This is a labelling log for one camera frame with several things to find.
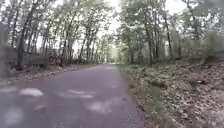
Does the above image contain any grey asphalt road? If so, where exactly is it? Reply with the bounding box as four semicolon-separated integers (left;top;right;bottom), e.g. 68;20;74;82
0;63;146;128

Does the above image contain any wood of trees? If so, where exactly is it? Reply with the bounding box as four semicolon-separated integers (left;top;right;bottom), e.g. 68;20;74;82
0;0;114;71
114;0;224;66

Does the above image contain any leaf-covered verge with grass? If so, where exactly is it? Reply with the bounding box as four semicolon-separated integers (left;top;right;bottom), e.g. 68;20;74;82
116;54;224;128

